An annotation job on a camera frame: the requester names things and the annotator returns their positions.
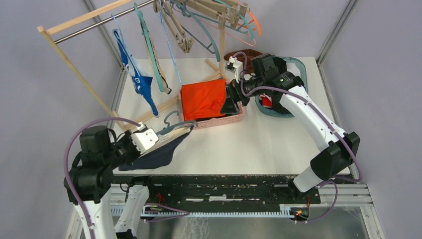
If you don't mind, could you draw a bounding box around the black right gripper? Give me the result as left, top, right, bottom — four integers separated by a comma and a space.
219, 73, 265, 114

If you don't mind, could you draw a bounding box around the cream navy labelled underwear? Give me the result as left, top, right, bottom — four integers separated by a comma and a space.
118, 126, 193, 171

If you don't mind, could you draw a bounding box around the grey-blue plastic hanger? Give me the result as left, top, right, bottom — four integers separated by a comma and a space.
156, 111, 198, 135

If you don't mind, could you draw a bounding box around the light blue wire hanger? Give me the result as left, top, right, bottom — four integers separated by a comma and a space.
158, 0, 183, 86

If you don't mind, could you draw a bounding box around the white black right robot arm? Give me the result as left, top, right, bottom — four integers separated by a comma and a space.
225, 52, 360, 203

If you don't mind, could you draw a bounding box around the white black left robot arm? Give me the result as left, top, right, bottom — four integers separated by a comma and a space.
64, 125, 157, 239

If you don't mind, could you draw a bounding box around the beige navy-trimmed underwear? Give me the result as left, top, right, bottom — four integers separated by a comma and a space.
149, 33, 172, 95

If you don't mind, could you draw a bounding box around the blue white-lettered underwear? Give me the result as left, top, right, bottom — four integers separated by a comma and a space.
112, 28, 159, 117

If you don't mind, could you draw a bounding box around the wooden clip hanger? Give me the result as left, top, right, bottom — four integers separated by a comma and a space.
153, 0, 194, 54

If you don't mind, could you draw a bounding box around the orange plastic hanger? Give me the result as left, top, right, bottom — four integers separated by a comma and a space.
235, 0, 262, 36

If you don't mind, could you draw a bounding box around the teal plastic hanger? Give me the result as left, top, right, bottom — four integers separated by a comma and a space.
133, 3, 166, 93

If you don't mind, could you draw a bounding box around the pink perforated plastic basket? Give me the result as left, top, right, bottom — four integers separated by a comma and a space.
178, 90, 245, 129

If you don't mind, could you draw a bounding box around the orange folded garment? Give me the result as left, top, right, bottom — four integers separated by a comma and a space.
180, 78, 226, 120

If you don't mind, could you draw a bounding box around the wooden clothes rack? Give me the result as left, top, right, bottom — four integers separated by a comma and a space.
37, 0, 231, 132

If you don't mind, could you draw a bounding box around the red white garment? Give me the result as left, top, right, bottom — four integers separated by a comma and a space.
259, 94, 272, 109

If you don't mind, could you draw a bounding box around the teal oval laundry basket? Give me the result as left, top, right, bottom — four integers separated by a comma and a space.
255, 57, 308, 118

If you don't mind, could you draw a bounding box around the brown cloth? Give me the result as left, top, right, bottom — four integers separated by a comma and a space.
224, 49, 262, 73

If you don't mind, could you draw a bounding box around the black garment in basket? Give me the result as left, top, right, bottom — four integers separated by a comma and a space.
273, 56, 288, 74

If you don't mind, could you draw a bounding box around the white garment in basket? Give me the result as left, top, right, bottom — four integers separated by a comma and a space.
286, 62, 301, 77

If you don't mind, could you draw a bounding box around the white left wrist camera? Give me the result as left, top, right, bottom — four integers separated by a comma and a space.
130, 123, 159, 154

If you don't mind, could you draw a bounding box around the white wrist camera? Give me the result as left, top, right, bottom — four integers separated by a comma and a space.
130, 123, 159, 154
225, 56, 244, 83

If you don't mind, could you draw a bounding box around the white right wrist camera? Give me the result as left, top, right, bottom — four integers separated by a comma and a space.
225, 56, 244, 83

